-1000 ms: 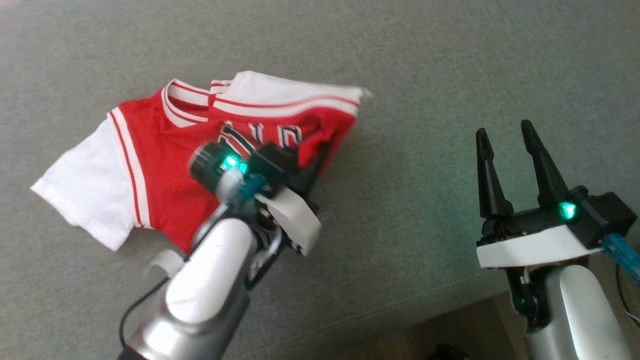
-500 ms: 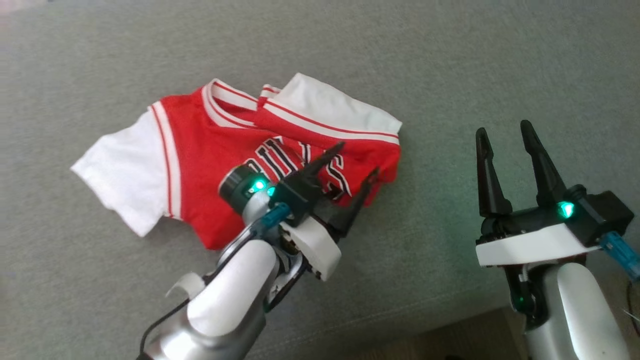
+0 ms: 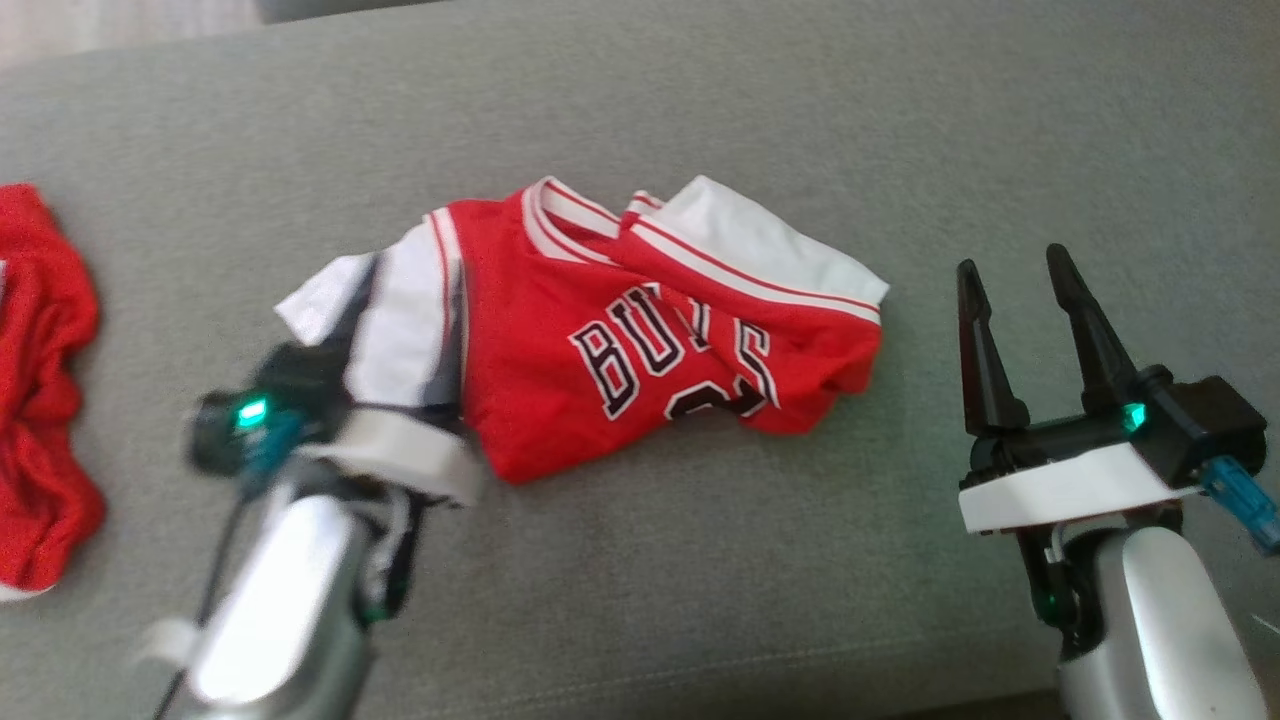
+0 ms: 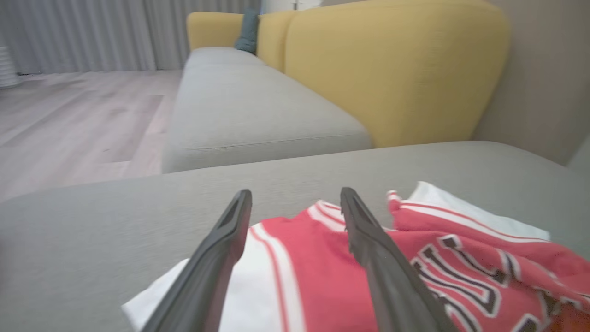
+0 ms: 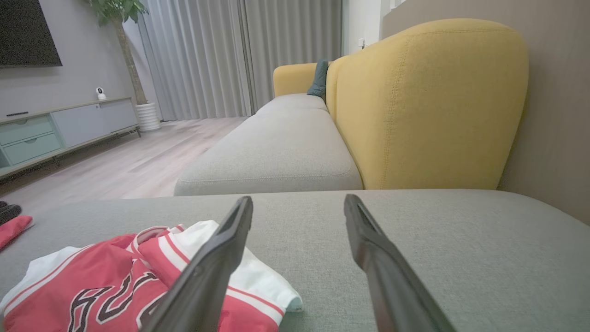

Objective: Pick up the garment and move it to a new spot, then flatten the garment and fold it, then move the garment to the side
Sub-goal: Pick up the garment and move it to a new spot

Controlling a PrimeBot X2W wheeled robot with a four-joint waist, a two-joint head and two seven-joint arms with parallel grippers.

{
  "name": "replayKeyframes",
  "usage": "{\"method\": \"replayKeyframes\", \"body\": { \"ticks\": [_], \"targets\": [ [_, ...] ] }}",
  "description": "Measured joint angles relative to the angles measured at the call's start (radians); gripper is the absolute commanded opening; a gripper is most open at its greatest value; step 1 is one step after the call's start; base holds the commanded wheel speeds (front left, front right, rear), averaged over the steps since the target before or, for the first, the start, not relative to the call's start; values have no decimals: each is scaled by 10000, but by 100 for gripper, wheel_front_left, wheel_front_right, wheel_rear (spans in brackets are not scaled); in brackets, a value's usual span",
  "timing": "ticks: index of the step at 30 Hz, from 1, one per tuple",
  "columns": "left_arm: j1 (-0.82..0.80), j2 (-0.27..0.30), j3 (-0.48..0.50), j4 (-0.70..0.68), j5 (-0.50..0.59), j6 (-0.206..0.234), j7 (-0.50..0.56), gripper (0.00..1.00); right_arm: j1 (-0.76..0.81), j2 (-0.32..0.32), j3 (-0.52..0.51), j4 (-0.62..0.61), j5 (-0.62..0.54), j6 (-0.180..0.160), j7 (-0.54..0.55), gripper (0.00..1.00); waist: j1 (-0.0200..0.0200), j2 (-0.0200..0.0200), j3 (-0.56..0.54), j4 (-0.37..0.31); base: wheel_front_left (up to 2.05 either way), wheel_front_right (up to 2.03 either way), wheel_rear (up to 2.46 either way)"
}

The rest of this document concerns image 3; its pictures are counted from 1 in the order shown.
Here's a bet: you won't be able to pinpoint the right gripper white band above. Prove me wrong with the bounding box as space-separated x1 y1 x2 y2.
956 243 1203 537

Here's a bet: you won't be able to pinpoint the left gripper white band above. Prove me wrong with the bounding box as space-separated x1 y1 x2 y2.
300 255 488 507

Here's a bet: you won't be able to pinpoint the red Bulls basketball jersey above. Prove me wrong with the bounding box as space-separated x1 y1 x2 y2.
275 175 891 486

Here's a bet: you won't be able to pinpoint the red shorts with white stripe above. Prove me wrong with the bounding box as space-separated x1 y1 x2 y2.
0 183 107 604

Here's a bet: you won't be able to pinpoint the grey sofa seat cushion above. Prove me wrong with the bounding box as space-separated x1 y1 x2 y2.
0 0 1280 720

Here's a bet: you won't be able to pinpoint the black cable with blue connector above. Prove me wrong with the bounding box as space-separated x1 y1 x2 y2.
150 408 306 720

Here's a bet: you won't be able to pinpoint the white cable tag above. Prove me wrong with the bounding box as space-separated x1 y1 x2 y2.
133 618 203 669

